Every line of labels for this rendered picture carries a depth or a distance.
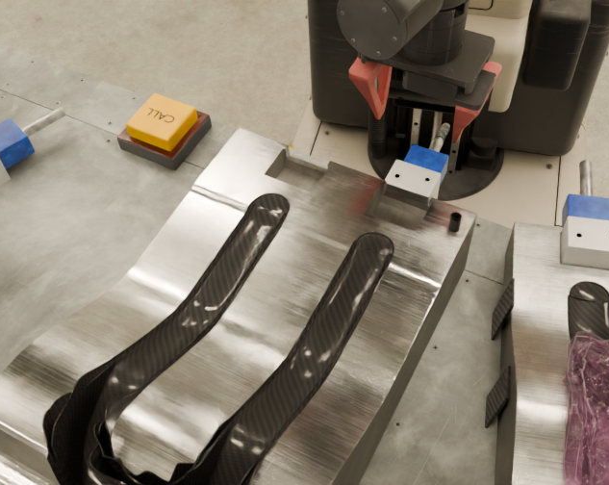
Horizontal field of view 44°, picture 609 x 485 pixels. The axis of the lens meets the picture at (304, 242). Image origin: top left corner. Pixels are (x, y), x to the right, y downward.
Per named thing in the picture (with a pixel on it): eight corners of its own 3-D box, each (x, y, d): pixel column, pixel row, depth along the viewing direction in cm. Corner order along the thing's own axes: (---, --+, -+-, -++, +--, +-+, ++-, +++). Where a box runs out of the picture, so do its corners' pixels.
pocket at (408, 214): (382, 203, 76) (383, 179, 73) (431, 221, 74) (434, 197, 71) (362, 236, 74) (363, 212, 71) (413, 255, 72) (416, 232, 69)
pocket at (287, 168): (288, 168, 79) (286, 143, 76) (333, 185, 78) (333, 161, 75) (266, 198, 77) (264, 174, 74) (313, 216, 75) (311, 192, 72)
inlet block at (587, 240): (554, 177, 80) (566, 141, 76) (603, 183, 80) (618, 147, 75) (554, 279, 73) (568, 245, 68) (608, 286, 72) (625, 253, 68)
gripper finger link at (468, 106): (466, 170, 70) (482, 93, 62) (394, 146, 72) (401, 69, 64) (490, 123, 73) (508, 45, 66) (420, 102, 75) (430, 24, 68)
